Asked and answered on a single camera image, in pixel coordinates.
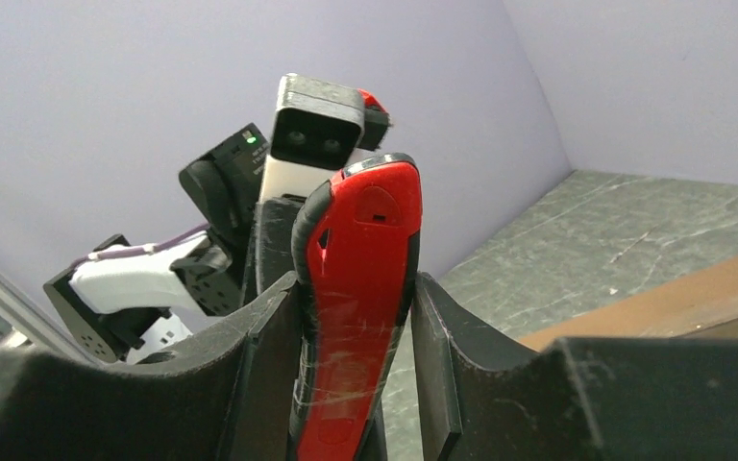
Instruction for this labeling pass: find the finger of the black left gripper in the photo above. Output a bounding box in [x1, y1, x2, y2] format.
[241, 197, 303, 305]

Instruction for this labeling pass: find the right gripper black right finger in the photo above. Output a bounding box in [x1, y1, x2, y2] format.
[411, 273, 738, 460]

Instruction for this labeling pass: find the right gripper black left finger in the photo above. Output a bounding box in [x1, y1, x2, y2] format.
[0, 273, 300, 460]

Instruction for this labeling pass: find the red utility knife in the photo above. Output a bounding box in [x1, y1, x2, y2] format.
[289, 153, 423, 460]

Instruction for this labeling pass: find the brown cardboard express box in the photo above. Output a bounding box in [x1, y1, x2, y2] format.
[519, 256, 738, 351]

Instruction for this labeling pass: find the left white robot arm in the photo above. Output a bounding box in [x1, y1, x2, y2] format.
[43, 123, 269, 364]

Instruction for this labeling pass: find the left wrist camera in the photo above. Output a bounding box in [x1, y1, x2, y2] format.
[258, 73, 392, 204]

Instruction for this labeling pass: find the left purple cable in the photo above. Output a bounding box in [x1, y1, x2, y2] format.
[68, 222, 212, 269]

